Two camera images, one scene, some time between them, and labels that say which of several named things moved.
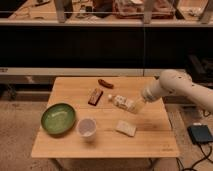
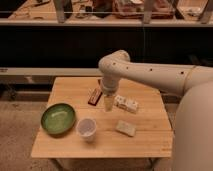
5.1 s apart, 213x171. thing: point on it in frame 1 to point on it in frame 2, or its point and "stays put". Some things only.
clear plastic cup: (86, 129) stays put
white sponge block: (125, 127) stays put
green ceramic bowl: (58, 118) stays put
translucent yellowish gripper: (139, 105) to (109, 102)
